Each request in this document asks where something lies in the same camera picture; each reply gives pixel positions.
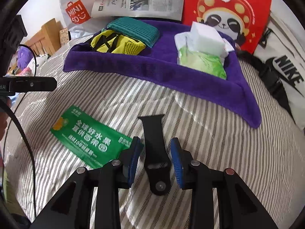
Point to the newspaper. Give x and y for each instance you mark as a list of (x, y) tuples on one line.
[(143, 0)]

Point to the red paper bag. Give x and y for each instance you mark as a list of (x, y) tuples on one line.
[(243, 20)]

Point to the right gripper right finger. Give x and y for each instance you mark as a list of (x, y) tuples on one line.
[(181, 160)]

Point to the yellow black mesh pouch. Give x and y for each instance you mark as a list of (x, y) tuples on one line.
[(110, 41)]

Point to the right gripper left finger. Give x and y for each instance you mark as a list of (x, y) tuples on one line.
[(129, 159)]

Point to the purple towel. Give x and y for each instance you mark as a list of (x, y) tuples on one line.
[(159, 65)]

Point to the wooden furniture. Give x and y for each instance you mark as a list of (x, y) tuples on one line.
[(46, 40)]

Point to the teal ribbed cloth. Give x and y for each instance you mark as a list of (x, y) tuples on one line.
[(135, 29)]

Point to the white sponge block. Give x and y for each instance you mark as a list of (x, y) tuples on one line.
[(206, 39)]

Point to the green printed plastic bag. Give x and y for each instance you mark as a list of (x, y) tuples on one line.
[(93, 142)]

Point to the white Nike waist bag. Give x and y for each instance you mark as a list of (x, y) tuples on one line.
[(279, 61)]

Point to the white Miniso plastic bag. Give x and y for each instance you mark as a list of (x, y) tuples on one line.
[(78, 19)]

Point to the green wet wipes pack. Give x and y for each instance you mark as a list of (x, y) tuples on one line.
[(203, 62)]

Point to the striped bed quilt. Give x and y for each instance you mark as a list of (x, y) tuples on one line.
[(270, 159)]

